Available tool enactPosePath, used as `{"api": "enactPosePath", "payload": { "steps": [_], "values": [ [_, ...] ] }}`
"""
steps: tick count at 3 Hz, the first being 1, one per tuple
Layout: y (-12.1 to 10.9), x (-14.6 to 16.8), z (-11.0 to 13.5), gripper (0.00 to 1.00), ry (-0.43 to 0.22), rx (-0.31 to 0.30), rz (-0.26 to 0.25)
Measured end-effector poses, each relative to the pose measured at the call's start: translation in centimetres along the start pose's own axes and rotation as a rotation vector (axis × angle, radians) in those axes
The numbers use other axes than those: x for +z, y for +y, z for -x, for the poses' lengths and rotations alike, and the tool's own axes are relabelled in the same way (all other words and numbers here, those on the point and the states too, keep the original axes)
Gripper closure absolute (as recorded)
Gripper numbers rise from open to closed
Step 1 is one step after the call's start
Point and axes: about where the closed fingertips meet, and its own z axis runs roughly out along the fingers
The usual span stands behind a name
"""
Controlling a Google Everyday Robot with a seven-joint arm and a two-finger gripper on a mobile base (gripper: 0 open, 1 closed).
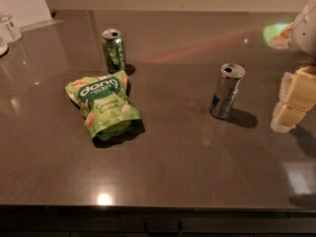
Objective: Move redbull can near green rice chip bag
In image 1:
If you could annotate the clear plastic cup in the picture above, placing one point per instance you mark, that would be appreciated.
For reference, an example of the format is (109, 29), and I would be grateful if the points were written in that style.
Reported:
(9, 32)

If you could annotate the green soda can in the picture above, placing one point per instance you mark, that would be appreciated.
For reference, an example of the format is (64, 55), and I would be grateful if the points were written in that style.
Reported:
(113, 49)

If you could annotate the green rice chip bag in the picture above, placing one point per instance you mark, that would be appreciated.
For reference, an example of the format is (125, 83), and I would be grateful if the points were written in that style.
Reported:
(104, 104)

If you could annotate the black drawer handle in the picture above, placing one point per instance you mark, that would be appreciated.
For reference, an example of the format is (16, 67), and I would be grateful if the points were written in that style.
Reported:
(163, 228)

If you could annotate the white container at left edge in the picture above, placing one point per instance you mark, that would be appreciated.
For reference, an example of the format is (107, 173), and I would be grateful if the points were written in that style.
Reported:
(3, 47)

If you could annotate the silver redbull can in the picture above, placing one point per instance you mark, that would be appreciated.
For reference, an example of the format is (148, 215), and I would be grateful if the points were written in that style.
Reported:
(227, 86)

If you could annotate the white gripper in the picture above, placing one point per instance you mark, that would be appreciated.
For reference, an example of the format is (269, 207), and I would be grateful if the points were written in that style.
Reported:
(304, 34)

